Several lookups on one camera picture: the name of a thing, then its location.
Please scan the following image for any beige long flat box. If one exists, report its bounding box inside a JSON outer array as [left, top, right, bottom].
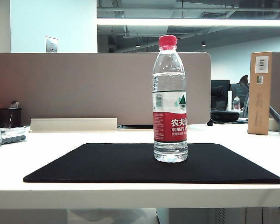
[[29, 117, 118, 133]]

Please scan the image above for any black mesh pen holder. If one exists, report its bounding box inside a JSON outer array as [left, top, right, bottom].
[[0, 107, 23, 129]]

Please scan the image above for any black office chair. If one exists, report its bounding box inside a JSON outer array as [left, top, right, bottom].
[[238, 74, 250, 118]]

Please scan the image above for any clear poker chip box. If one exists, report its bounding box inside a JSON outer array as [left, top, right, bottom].
[[0, 126, 28, 149]]

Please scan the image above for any metal wall switch plate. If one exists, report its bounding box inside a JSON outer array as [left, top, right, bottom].
[[45, 36, 59, 53]]

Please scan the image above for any tall cardboard box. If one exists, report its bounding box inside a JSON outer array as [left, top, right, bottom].
[[247, 51, 274, 136]]

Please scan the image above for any black mouse pad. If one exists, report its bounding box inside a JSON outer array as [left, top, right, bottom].
[[22, 142, 280, 184]]

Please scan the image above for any red-capped plastic water bottle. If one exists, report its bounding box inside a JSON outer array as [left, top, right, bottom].
[[152, 35, 189, 163]]

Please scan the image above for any ceiling light strip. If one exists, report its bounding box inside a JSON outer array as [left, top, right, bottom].
[[97, 18, 280, 27]]

